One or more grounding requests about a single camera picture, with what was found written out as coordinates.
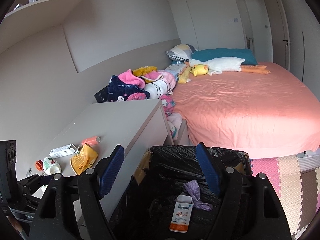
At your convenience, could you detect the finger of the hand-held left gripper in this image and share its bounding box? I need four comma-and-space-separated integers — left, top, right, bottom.
21, 191, 44, 209
16, 174, 63, 193

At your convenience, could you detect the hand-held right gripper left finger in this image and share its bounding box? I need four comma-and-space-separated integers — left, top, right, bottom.
29, 144, 125, 240

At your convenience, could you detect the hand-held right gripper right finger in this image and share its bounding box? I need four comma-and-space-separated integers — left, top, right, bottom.
196, 142, 292, 240

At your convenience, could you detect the white plastic bottle green label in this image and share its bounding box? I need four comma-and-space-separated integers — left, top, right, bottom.
41, 157, 62, 176

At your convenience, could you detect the cardboard bin with black bag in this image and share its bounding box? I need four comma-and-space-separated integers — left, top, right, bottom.
110, 145, 253, 240

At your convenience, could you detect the long white carton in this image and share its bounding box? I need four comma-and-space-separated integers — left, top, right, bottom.
49, 144, 84, 158

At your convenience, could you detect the small pink box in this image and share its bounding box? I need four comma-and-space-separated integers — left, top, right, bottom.
81, 135, 100, 146

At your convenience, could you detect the crumpled purple wrapper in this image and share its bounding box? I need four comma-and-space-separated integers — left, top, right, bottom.
184, 180, 213, 210

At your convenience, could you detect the white and orange medicine box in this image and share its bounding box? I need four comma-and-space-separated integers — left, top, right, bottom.
169, 195, 193, 232

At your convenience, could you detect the grey desk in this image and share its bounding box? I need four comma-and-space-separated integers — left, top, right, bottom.
31, 98, 175, 230

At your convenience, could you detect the white bunny plush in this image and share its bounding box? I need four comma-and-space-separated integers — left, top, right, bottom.
167, 112, 183, 140

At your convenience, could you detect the pastel foam floor mat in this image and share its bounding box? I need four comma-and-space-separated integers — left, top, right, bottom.
250, 152, 320, 240

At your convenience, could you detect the pink flowered blanket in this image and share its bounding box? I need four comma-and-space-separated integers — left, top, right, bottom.
160, 94, 175, 117

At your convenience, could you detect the bed with pink sheet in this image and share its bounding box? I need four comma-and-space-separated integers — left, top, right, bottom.
172, 61, 320, 159

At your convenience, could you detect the navy and pink fleece garment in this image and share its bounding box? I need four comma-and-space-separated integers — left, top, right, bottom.
107, 69, 150, 103

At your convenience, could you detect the yellow dotted bolster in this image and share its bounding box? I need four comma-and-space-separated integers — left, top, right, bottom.
177, 66, 193, 84

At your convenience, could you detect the pink cartoon blanket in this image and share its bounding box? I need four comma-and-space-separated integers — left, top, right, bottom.
144, 70, 177, 100

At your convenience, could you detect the yellow duck plush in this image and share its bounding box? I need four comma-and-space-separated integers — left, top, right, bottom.
190, 64, 209, 77

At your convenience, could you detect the grey ridged foam piece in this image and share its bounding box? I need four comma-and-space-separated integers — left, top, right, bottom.
296, 150, 320, 172

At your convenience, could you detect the white goose plush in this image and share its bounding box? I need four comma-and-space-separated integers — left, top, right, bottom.
189, 57, 271, 75

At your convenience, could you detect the light blue printed pillow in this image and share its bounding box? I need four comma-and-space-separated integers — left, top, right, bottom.
165, 64, 187, 77

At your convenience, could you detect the yellow fleece garment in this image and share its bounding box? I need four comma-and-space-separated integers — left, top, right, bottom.
132, 66, 158, 83

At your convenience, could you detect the teal pillow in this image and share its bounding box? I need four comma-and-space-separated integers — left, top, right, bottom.
191, 48, 258, 65

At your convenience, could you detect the patchwork checked pillow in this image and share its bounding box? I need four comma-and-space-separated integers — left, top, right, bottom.
165, 44, 198, 62

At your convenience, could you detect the white room door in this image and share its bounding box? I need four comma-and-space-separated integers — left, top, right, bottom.
266, 0, 292, 72

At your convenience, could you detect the white wardrobe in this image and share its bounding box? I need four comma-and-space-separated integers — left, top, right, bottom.
285, 0, 320, 85

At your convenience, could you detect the black wall socket panel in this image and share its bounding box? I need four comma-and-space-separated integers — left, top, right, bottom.
94, 85, 109, 103

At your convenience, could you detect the beige wall shelf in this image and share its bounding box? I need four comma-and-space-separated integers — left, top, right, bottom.
0, 0, 86, 53

